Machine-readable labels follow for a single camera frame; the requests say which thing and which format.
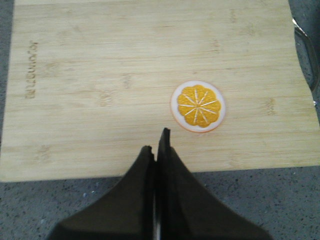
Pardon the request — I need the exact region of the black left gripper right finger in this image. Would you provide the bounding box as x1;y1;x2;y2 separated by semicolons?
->
157;128;272;240

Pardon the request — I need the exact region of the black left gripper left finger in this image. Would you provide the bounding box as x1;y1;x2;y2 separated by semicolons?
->
48;146;156;240

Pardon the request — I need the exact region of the orange slice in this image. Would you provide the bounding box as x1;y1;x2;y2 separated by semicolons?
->
170;80;227;133

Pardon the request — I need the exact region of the wooden cutting board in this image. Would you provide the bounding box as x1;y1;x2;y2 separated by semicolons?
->
0;0;320;182

